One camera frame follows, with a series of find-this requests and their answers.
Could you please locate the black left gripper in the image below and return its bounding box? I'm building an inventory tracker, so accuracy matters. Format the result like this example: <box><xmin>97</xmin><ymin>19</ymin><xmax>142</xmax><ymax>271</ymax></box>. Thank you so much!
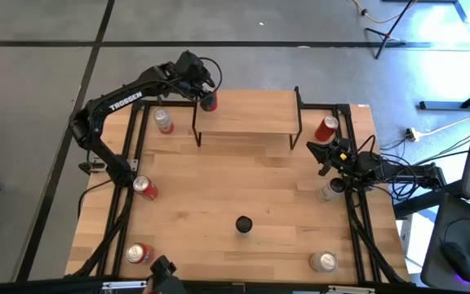
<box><xmin>172</xmin><ymin>49</ymin><xmax>220</xmax><ymax>113</ymax></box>

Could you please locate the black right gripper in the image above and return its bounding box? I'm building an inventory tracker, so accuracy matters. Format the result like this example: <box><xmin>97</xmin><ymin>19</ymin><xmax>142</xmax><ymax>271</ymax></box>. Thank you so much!
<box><xmin>306</xmin><ymin>137</ymin><xmax>361</xmax><ymax>177</ymax></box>

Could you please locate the red cola can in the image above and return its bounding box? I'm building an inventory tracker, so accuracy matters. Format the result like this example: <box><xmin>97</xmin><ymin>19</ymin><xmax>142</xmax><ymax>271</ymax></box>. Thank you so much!
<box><xmin>200</xmin><ymin>90</ymin><xmax>219</xmax><ymax>113</ymax></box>

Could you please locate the silver and pink beverage can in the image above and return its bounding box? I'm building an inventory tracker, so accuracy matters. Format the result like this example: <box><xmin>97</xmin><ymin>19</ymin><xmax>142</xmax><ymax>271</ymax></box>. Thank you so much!
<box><xmin>309</xmin><ymin>250</ymin><xmax>339</xmax><ymax>274</ymax></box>

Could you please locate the red strawberry soda can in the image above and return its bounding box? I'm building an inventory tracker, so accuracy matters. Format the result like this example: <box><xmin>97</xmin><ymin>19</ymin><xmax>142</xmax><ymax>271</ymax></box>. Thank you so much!
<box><xmin>132</xmin><ymin>176</ymin><xmax>159</xmax><ymax>201</ymax></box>

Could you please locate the red beverage can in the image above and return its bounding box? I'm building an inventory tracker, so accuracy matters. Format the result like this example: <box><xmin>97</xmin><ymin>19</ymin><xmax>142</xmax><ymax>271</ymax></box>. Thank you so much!
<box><xmin>314</xmin><ymin>115</ymin><xmax>339</xmax><ymax>143</ymax></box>
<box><xmin>125</xmin><ymin>243</ymin><xmax>155</xmax><ymax>265</ymax></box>

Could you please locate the wooden shelf with black legs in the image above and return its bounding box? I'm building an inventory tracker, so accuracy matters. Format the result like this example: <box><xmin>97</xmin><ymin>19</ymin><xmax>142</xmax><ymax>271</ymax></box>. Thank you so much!
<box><xmin>191</xmin><ymin>85</ymin><xmax>304</xmax><ymax>151</ymax></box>

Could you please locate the grey desk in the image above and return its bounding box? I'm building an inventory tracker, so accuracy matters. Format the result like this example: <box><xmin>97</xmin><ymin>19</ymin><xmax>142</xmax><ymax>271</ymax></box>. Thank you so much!
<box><xmin>420</xmin><ymin>191</ymin><xmax>470</xmax><ymax>293</ymax></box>

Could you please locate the black desk foot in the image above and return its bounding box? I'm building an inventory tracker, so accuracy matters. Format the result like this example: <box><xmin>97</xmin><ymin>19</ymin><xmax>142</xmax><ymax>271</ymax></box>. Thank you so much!
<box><xmin>418</xmin><ymin>79</ymin><xmax>470</xmax><ymax>111</ymax></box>

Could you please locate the black tripod stand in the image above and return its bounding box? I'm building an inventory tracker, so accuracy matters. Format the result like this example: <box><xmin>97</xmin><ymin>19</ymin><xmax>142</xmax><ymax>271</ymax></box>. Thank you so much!
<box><xmin>363</xmin><ymin>0</ymin><xmax>419</xmax><ymax>60</ymax></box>

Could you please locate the black computer mouse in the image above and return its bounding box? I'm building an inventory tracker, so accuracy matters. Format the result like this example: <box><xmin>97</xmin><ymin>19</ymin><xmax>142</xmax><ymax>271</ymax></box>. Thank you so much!
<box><xmin>441</xmin><ymin>241</ymin><xmax>470</xmax><ymax>283</ymax></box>

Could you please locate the black device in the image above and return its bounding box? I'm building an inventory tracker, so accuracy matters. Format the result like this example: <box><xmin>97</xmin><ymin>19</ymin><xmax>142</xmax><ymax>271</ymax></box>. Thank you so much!
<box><xmin>149</xmin><ymin>255</ymin><xmax>188</xmax><ymax>294</ymax></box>

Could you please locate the white cable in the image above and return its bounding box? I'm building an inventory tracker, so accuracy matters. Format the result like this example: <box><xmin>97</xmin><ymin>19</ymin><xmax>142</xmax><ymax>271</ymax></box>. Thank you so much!
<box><xmin>417</xmin><ymin>113</ymin><xmax>470</xmax><ymax>136</ymax></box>

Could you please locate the grey metal bracket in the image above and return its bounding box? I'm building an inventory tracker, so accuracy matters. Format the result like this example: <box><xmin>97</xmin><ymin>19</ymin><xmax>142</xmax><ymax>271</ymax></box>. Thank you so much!
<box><xmin>78</xmin><ymin>161</ymin><xmax>106</xmax><ymax>175</ymax></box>

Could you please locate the black cable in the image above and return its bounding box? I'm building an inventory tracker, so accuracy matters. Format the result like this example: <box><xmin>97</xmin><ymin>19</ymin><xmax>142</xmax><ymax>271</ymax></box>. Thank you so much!
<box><xmin>412</xmin><ymin>146</ymin><xmax>470</xmax><ymax>167</ymax></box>

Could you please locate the yellow cable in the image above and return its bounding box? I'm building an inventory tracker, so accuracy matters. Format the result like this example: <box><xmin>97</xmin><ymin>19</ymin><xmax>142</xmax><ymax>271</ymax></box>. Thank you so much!
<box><xmin>351</xmin><ymin>0</ymin><xmax>419</xmax><ymax>25</ymax></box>

